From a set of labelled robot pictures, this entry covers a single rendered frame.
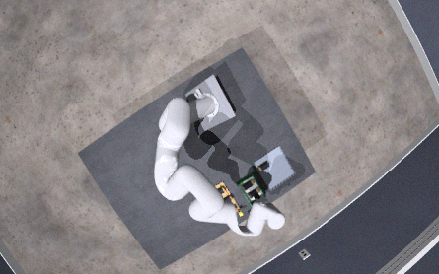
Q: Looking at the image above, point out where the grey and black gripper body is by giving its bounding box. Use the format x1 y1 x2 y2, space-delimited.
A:
255 194 269 204

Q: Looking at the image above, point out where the green open-top box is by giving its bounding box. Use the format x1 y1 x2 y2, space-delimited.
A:
236 173 266 206

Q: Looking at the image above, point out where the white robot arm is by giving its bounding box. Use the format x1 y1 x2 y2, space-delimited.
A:
154 89 285 236

